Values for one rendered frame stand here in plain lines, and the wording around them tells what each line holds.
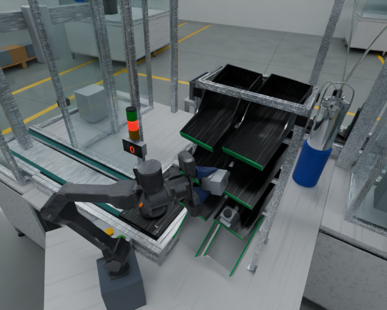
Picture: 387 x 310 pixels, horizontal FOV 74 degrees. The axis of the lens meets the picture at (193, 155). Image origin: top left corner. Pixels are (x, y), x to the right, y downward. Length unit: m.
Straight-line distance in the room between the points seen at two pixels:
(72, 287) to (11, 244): 1.51
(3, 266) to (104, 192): 1.99
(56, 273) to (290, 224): 1.15
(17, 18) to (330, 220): 2.04
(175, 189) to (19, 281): 1.97
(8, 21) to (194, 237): 1.49
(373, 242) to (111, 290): 1.26
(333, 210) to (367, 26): 8.07
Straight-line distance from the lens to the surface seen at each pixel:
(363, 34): 9.45
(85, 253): 1.36
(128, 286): 1.02
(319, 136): 1.56
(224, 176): 0.69
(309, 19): 11.36
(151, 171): 0.60
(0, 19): 1.82
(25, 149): 2.02
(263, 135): 0.79
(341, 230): 1.60
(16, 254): 2.66
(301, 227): 1.51
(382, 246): 1.65
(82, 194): 0.74
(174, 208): 1.31
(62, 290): 1.30
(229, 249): 1.10
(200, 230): 1.13
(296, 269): 1.35
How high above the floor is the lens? 1.95
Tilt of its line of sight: 37 degrees down
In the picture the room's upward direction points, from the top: 3 degrees clockwise
